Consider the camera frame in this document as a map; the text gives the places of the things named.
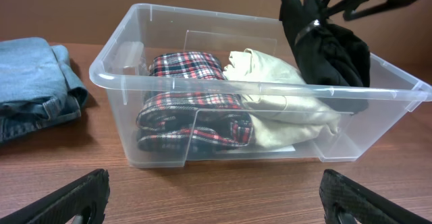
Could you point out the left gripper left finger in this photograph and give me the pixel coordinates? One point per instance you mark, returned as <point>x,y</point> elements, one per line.
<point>81,201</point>

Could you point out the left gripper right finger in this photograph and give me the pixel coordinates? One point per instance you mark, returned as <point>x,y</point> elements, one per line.
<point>345,201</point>

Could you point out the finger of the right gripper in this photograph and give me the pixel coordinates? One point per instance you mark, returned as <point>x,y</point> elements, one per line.
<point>337,6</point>
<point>371,11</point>

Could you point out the black knit garment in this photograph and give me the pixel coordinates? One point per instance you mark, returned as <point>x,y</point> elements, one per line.
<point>325,53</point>

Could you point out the cream cloth garment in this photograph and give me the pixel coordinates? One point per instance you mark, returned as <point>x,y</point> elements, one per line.
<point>279,121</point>

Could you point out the red plaid shirt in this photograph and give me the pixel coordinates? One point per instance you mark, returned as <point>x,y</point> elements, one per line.
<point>195,121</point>

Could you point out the folded blue denim jeans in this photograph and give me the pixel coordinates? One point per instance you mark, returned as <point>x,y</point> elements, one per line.
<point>38,87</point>

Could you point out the clear plastic storage bin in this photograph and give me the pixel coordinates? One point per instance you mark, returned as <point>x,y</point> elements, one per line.
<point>148,31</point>

